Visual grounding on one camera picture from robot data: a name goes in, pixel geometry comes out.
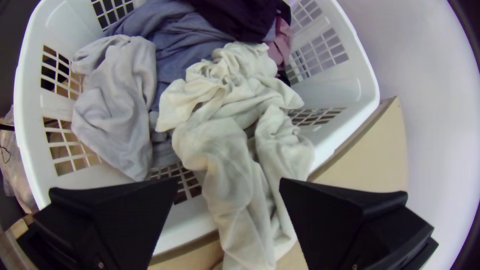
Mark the dark garment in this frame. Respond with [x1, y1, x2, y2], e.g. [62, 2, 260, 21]
[185, 0, 293, 44]

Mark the cream t-shirt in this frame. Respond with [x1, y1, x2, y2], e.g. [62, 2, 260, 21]
[155, 41, 316, 270]

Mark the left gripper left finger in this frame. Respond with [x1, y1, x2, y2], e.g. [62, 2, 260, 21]
[16, 177, 181, 270]

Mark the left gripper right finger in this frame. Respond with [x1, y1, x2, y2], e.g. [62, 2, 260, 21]
[278, 177, 440, 270]

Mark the light grey garment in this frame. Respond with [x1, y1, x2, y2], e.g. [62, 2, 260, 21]
[70, 34, 158, 183]

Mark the white laundry basket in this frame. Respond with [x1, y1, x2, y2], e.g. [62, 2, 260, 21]
[13, 0, 380, 263]

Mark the blue garment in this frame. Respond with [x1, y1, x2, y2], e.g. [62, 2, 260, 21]
[104, 0, 279, 170]

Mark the pink garment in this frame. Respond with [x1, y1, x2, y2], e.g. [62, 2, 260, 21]
[264, 15, 294, 71]

